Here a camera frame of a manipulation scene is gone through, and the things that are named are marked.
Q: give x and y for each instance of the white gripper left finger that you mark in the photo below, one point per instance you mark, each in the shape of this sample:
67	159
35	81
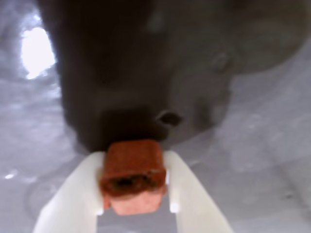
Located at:
77	189

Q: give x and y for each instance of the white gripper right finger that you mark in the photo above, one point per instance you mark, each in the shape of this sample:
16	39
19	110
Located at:
189	194

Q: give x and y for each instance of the small red cube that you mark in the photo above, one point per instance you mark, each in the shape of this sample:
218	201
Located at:
133	160

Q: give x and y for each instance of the black glossy table mat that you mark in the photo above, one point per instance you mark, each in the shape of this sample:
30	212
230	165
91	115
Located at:
267	145

